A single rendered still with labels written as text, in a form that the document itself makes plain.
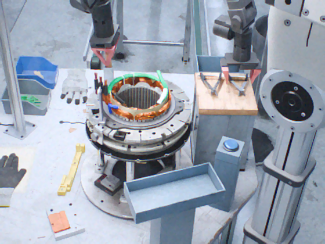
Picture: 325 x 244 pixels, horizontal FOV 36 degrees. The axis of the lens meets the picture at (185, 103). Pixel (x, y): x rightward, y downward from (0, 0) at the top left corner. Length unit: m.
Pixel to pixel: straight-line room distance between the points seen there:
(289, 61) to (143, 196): 0.58
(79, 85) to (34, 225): 0.69
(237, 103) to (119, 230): 0.54
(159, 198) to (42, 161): 0.60
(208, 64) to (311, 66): 0.91
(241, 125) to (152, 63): 2.08
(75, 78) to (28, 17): 2.15
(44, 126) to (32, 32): 2.17
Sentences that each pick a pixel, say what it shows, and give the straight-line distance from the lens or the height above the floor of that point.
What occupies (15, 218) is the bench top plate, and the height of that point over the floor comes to 0.78.
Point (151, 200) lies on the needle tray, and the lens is 1.37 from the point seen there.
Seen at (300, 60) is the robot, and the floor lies 1.54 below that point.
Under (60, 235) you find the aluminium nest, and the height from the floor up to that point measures 0.80.
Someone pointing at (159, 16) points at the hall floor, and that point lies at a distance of 4.27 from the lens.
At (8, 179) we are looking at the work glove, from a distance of 1.78.
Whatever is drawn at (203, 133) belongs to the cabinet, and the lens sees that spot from 1.67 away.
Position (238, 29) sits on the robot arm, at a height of 1.30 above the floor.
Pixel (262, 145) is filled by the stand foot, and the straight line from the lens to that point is 3.07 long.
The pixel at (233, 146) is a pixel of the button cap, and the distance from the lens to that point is 1.51.
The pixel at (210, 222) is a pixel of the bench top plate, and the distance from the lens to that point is 1.65.
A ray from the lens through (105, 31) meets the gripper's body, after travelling 1.46.
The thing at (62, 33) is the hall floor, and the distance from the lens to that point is 4.03.
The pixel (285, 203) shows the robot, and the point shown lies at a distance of 1.34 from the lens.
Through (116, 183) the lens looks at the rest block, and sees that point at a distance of 1.66.
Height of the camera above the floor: 2.07
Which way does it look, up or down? 38 degrees down
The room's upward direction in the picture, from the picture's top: 5 degrees clockwise
